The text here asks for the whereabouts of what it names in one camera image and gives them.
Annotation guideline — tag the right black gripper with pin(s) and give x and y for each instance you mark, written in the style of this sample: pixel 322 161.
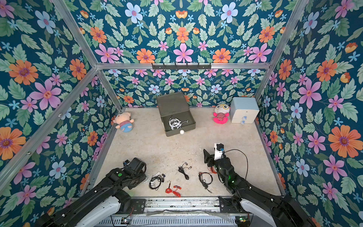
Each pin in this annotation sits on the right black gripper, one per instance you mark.
pixel 211 159

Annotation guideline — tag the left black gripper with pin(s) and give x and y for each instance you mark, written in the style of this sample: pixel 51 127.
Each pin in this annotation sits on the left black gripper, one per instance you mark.
pixel 143 177

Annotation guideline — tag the white earphones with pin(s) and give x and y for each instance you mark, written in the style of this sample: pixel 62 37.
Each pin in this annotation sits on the white earphones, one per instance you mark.
pixel 176 123
pixel 149 177

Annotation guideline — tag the grey top drawer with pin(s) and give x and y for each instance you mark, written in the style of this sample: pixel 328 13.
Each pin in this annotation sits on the grey top drawer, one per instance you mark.
pixel 175 113

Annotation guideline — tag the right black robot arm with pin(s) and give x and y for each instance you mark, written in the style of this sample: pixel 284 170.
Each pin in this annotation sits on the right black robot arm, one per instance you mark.
pixel 278 211

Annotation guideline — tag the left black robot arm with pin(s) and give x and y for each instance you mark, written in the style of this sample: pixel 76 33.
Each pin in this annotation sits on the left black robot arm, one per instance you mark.
pixel 105 199

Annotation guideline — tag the red earphones right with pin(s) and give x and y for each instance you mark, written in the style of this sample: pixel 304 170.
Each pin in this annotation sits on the red earphones right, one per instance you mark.
pixel 212 170

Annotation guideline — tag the red earphones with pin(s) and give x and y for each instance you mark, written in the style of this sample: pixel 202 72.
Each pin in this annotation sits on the red earphones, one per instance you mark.
pixel 212 170
pixel 175 190

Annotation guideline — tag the black earphones left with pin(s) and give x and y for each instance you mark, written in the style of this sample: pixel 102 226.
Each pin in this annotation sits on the black earphones left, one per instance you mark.
pixel 156 182

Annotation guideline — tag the black earphones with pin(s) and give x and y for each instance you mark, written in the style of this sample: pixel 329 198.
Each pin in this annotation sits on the black earphones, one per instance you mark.
pixel 206 179
pixel 156 182
pixel 182 168

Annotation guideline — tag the black earphones right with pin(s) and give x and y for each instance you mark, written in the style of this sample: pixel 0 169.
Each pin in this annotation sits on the black earphones right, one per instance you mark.
pixel 206 179

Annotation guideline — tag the red earphones front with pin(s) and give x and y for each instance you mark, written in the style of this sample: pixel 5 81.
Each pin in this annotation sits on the red earphones front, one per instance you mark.
pixel 175 190

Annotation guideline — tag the black earphones center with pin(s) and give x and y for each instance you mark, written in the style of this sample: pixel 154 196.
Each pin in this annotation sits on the black earphones center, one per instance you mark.
pixel 182 168

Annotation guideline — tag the white blue drawer cabinet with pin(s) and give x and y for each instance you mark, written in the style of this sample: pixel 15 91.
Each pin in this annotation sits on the white blue drawer cabinet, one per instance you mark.
pixel 243 110

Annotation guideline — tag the three-tier colored drawer cabinet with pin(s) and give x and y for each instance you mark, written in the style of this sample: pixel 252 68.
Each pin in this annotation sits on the three-tier colored drawer cabinet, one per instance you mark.
pixel 175 113

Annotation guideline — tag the pink pig plush toy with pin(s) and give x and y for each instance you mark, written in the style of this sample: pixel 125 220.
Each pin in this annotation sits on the pink pig plush toy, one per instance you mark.
pixel 124 122

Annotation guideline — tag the pink white plush toy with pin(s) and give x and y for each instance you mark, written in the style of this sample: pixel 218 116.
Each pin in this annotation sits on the pink white plush toy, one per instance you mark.
pixel 221 113

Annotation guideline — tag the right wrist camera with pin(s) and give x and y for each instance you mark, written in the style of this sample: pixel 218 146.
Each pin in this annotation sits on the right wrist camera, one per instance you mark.
pixel 219 150

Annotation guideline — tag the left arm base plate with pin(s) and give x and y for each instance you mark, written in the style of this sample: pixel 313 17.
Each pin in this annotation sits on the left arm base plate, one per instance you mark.
pixel 136 206

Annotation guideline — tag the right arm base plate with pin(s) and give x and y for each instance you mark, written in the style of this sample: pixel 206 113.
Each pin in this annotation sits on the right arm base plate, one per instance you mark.
pixel 230 205

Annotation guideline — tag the black wall hook rail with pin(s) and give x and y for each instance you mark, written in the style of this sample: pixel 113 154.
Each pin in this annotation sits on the black wall hook rail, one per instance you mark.
pixel 181 66

